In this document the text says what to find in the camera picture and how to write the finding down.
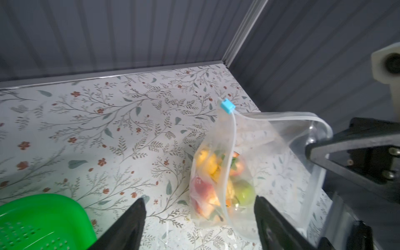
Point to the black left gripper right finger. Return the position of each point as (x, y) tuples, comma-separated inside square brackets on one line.
[(275, 232)]

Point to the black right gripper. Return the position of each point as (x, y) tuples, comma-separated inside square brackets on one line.
[(363, 163)]

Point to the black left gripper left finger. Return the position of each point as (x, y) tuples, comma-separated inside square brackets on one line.
[(126, 232)]

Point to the green guava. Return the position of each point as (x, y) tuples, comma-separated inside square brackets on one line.
[(244, 193)]

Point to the yellow-green wrinkled pear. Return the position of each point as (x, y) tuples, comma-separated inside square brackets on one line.
[(230, 191)]

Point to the clear zip top bag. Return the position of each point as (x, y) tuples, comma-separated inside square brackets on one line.
[(273, 148)]

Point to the red apple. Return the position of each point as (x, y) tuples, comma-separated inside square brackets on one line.
[(203, 197)]

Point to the yellow pear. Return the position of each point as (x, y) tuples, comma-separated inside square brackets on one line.
[(206, 161)]

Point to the green plastic tray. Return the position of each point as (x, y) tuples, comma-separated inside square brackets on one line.
[(45, 222)]

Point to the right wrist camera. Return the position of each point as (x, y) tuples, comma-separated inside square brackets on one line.
[(385, 65)]

